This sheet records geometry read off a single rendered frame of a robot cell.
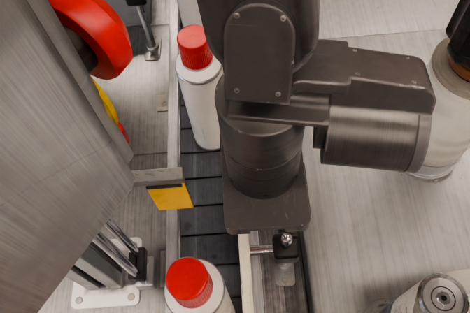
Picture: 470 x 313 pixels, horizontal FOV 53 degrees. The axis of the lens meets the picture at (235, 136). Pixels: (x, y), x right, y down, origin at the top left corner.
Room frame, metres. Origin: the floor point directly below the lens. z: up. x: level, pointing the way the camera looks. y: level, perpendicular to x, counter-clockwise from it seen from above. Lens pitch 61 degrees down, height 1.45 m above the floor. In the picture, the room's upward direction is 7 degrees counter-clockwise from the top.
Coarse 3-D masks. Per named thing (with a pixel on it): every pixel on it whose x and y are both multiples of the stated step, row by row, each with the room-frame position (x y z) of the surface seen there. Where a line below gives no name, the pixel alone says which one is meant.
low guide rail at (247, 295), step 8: (240, 240) 0.16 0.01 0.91; (248, 240) 0.16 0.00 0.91; (240, 248) 0.15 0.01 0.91; (248, 248) 0.15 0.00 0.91; (240, 256) 0.14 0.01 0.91; (248, 256) 0.14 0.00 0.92; (240, 264) 0.13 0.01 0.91; (248, 264) 0.13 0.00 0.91; (248, 272) 0.12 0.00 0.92; (248, 280) 0.11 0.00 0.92; (248, 288) 0.10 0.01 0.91; (248, 296) 0.10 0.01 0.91; (248, 304) 0.09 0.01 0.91; (248, 312) 0.08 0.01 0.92
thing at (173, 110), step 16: (176, 0) 0.50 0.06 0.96; (176, 16) 0.47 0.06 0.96; (176, 32) 0.44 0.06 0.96; (176, 48) 0.41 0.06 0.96; (176, 80) 0.36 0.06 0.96; (176, 96) 0.33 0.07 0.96; (176, 112) 0.31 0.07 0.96; (176, 128) 0.29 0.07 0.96; (176, 144) 0.27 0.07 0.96; (176, 160) 0.25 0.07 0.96; (176, 224) 0.17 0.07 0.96; (176, 240) 0.15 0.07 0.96; (176, 256) 0.14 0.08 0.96
